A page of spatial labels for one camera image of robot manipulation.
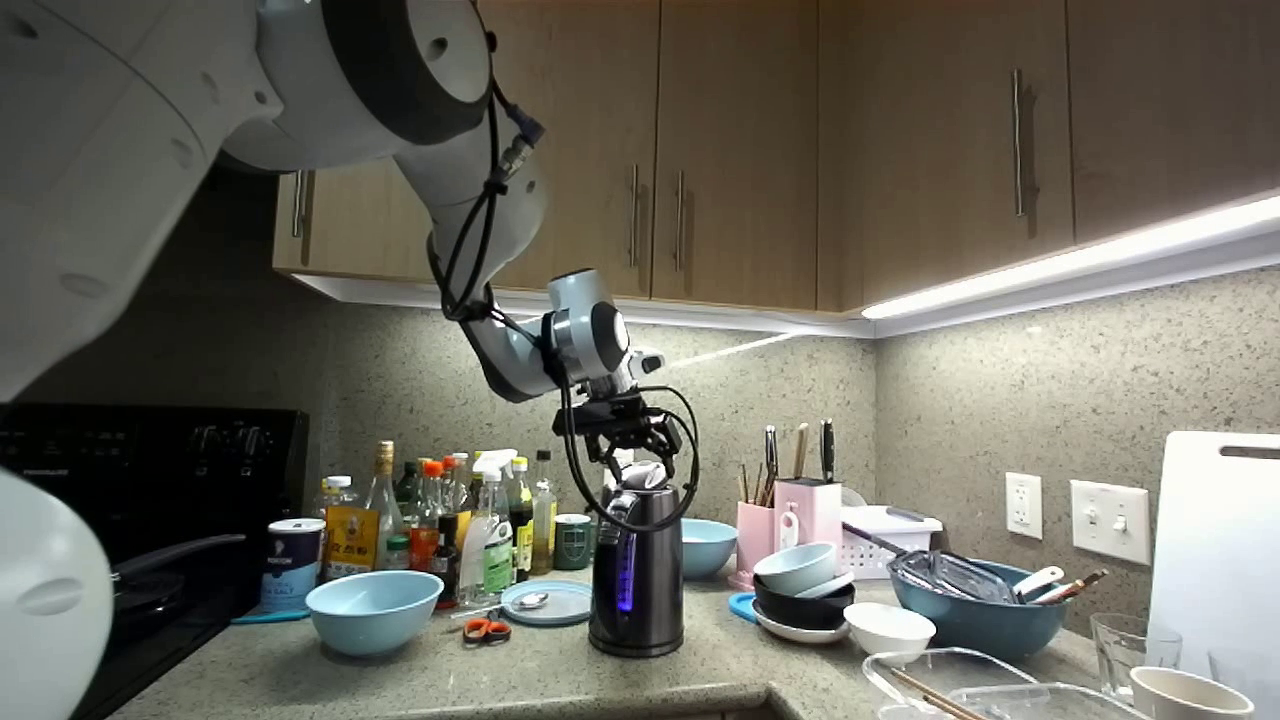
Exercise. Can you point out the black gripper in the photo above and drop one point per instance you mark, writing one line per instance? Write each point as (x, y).
(609, 427)

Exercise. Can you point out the black electric kettle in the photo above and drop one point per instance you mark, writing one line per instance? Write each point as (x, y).
(636, 588)

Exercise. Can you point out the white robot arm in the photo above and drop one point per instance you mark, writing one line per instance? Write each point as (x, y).
(118, 108)

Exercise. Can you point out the light blue bowl behind kettle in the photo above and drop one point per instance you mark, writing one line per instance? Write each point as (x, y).
(706, 544)

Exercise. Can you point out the green can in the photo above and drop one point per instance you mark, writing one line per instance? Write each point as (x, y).
(575, 542)

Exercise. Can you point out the spray bottle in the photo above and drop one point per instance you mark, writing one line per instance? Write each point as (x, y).
(484, 567)

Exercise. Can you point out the light blue plate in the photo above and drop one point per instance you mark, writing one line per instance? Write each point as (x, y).
(547, 602)

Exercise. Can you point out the red cap sauce bottle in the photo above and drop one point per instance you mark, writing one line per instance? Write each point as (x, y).
(424, 512)

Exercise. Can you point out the pink knife block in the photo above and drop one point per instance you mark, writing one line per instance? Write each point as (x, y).
(803, 512)

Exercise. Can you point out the orange scissors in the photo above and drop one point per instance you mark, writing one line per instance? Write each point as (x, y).
(484, 629)

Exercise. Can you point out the stacked bowls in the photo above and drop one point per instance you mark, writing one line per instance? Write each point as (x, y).
(803, 588)

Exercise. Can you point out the yellow label oil bottle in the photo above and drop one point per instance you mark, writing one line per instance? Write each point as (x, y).
(349, 529)

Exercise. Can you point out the light blue bowl front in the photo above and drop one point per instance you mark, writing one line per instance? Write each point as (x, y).
(374, 612)

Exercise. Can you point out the blue salt canister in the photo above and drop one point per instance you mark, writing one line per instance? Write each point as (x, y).
(291, 562)

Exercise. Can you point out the small white bowl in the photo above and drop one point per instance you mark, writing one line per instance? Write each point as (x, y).
(891, 629)

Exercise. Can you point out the glass baking dish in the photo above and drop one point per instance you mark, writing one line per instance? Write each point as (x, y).
(978, 684)

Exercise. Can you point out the large blue mixing bowl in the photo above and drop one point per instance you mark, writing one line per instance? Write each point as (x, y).
(996, 629)

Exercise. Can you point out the black stove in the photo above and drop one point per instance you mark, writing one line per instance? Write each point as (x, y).
(182, 506)

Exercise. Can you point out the drinking glass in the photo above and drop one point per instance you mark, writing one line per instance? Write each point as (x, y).
(1125, 643)

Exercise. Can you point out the white cup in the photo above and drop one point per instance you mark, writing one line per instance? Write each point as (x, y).
(1168, 695)

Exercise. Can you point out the white cutting board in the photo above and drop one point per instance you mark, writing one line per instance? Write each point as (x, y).
(1217, 542)

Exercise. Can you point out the under-cabinet light strip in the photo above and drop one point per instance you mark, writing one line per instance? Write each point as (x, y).
(389, 269)

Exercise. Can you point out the wall outlet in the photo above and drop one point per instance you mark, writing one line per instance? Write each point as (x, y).
(1022, 506)

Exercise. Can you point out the light switch plate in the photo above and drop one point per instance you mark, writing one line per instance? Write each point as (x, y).
(1109, 523)

